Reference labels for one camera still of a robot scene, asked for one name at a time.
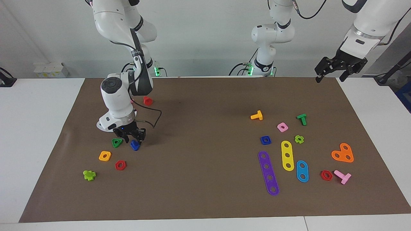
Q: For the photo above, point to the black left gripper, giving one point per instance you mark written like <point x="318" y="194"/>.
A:
<point x="348" y="61"/>

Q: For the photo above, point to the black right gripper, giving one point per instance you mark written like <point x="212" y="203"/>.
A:
<point x="131" y="130"/>

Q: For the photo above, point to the blue plastic bolt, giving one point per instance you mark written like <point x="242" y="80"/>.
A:
<point x="135" y="146"/>

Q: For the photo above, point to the blue square nut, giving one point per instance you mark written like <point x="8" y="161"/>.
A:
<point x="262" y="142"/>

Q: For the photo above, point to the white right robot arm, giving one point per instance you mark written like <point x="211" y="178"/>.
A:
<point x="112" y="93"/>

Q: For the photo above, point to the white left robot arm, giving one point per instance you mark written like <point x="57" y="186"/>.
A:
<point x="273" y="33"/>

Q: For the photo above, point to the dark green triangle nut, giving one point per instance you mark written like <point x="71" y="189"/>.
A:
<point x="115" y="145"/>

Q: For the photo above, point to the red hexagon nut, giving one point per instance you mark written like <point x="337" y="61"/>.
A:
<point x="326" y="179"/>
<point x="120" y="168"/>

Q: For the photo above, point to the white curved five-hole plate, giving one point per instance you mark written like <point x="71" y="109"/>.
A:
<point x="100" y="127"/>

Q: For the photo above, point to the orange square nut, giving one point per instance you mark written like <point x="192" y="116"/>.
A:
<point x="100" y="158"/>

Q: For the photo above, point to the red plastic bolt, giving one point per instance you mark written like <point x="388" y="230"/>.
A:
<point x="147" y="101"/>

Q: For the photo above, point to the light green cross bolt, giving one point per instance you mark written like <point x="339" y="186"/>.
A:
<point x="89" y="175"/>

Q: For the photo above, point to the dark green plastic bolt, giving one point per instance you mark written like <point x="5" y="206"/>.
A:
<point x="302" y="119"/>

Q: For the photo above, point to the black stand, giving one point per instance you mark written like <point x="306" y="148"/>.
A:
<point x="396" y="65"/>

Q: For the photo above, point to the blue crate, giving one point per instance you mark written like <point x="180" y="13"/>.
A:
<point x="405" y="94"/>

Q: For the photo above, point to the light green cross nut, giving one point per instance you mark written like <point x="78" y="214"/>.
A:
<point x="301" y="140"/>

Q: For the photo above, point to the pink square nut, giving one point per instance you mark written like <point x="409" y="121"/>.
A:
<point x="279" y="125"/>

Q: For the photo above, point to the brown table mat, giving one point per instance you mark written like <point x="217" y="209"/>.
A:
<point x="205" y="179"/>

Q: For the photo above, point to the orange heart-shaped plate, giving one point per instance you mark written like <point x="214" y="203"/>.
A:
<point x="342" y="154"/>

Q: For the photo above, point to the orange plastic bolt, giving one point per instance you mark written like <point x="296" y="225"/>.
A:
<point x="257" y="116"/>

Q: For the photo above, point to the yellow three-hole plate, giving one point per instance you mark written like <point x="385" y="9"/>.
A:
<point x="286" y="150"/>

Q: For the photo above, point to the blue two-hole plate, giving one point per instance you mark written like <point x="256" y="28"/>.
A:
<point x="302" y="171"/>

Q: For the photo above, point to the white cardboard box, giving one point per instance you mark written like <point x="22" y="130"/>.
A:
<point x="48" y="70"/>

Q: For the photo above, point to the purple four-hole plate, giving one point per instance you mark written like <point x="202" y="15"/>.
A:
<point x="268" y="172"/>

